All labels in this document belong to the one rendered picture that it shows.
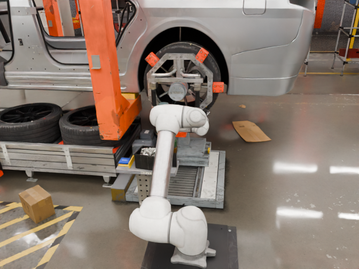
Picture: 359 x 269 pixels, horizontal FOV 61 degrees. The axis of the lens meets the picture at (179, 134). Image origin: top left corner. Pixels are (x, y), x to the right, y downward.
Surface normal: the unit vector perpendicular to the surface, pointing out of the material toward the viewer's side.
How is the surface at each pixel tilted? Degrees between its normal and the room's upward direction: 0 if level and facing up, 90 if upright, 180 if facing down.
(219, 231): 3
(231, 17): 90
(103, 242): 0
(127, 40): 90
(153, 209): 41
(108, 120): 90
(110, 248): 0
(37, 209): 90
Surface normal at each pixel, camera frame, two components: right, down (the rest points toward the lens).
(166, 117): -0.15, -0.27
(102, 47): -0.15, 0.43
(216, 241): 0.02, -0.90
